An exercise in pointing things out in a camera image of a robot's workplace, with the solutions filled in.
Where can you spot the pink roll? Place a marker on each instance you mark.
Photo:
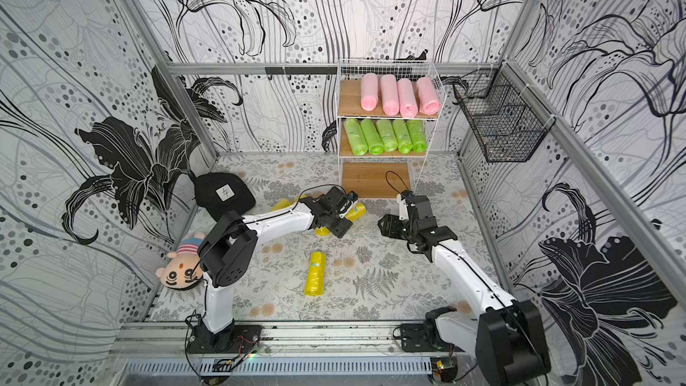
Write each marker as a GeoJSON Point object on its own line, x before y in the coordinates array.
{"type": "Point", "coordinates": [408, 107]}
{"type": "Point", "coordinates": [369, 90]}
{"type": "Point", "coordinates": [429, 102]}
{"type": "Point", "coordinates": [389, 93]}

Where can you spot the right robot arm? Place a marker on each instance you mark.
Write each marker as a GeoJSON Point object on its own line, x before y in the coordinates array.
{"type": "Point", "coordinates": [504, 335]}

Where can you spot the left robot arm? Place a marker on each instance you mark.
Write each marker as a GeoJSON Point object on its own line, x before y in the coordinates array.
{"type": "Point", "coordinates": [227, 250]}

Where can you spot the yellow roll far left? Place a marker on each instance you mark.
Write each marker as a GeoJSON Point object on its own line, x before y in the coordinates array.
{"type": "Point", "coordinates": [281, 204]}

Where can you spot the black cap with label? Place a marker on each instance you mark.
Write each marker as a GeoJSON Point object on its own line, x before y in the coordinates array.
{"type": "Point", "coordinates": [219, 193]}

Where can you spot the green roll front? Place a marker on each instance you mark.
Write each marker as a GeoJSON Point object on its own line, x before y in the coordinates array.
{"type": "Point", "coordinates": [404, 141]}

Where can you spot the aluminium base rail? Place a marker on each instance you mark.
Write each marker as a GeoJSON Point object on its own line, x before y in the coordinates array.
{"type": "Point", "coordinates": [297, 339]}

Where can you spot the yellow roll upright middle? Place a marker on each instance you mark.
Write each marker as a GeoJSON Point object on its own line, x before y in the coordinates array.
{"type": "Point", "coordinates": [323, 231]}

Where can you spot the green roll sideways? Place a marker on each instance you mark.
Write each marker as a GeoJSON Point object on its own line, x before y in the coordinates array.
{"type": "Point", "coordinates": [417, 135]}

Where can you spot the white slotted cable duct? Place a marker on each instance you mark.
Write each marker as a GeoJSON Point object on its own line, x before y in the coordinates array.
{"type": "Point", "coordinates": [287, 366]}

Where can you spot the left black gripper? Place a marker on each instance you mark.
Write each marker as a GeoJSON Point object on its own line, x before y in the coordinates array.
{"type": "Point", "coordinates": [343, 227]}

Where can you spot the pale green roll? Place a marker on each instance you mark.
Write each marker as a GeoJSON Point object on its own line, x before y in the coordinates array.
{"type": "Point", "coordinates": [387, 135]}

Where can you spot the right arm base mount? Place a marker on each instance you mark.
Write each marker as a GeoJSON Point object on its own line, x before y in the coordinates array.
{"type": "Point", "coordinates": [417, 338]}

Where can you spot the yellow roll front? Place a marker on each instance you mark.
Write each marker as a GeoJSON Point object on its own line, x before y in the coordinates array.
{"type": "Point", "coordinates": [314, 285]}

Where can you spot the white wire three-tier shelf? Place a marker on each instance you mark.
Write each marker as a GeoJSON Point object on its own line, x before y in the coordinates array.
{"type": "Point", "coordinates": [387, 116]}

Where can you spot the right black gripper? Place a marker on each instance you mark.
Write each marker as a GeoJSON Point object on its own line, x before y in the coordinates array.
{"type": "Point", "coordinates": [395, 226]}

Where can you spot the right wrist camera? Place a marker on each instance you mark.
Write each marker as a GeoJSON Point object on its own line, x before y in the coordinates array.
{"type": "Point", "coordinates": [402, 208]}

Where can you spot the green roll dark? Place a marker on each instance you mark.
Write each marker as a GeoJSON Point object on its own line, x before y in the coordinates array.
{"type": "Point", "coordinates": [373, 139]}

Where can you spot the pink plush toy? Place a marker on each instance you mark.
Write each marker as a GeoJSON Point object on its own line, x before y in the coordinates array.
{"type": "Point", "coordinates": [183, 271]}

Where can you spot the black wire wall basket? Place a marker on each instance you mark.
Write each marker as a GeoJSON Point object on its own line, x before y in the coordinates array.
{"type": "Point", "coordinates": [506, 129]}

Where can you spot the yellow roll with label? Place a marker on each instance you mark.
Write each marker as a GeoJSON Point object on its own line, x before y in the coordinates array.
{"type": "Point", "coordinates": [356, 212]}

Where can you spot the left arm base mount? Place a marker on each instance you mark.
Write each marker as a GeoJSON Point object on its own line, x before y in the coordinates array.
{"type": "Point", "coordinates": [234, 339]}

